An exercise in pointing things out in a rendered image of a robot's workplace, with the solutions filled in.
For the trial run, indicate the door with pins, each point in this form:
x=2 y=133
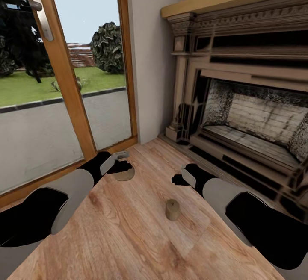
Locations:
x=66 y=89

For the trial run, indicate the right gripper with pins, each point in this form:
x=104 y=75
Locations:
x=178 y=180

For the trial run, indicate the wood fireplace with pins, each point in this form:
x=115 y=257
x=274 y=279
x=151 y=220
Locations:
x=240 y=109

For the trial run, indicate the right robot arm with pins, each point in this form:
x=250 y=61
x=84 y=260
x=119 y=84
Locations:
x=282 y=240

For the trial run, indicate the pillar candle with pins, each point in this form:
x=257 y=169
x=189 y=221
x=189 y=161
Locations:
x=172 y=209
x=125 y=175

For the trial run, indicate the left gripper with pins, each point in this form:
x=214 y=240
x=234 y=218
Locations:
x=121 y=166

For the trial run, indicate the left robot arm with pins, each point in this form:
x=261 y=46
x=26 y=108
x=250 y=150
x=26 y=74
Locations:
x=48 y=209

